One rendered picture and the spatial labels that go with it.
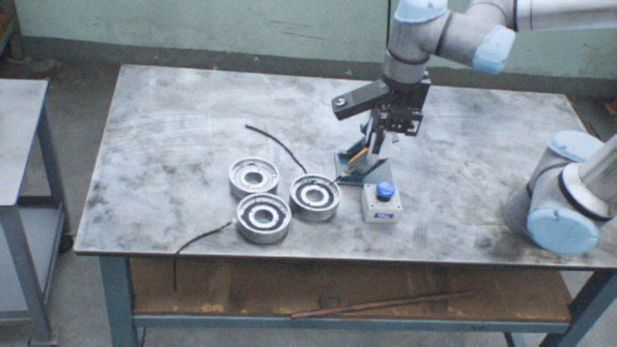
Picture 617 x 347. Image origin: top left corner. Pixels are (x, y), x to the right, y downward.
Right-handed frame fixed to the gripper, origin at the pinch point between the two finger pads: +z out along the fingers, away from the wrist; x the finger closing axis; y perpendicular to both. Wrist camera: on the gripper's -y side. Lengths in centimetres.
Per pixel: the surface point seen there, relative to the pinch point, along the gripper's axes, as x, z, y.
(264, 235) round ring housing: -14.6, 9.7, -19.5
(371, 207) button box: -6.3, 8.6, 1.9
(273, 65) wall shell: 158, 87, -13
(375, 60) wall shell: 160, 80, 35
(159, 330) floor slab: 14, 93, -46
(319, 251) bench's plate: -14.9, 13.1, -8.5
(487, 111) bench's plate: 36, 13, 38
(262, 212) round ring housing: -7.3, 11.2, -20.1
